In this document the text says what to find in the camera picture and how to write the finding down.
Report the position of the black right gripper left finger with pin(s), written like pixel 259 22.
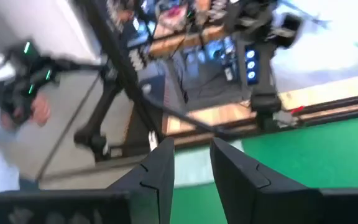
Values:
pixel 154 186

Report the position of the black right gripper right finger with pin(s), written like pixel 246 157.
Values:
pixel 247 193

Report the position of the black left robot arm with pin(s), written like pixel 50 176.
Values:
pixel 259 62

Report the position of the thin black rod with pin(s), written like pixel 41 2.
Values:
pixel 182 115

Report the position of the small red tab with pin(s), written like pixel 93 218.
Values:
pixel 297 109

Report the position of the light wooden board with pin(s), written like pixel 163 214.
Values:
pixel 322 93

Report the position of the person's hand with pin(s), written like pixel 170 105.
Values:
pixel 40 110

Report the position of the wooden workbench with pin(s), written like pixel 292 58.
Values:
pixel 185 42

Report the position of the black rig frame post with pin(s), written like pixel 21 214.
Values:
pixel 117 62

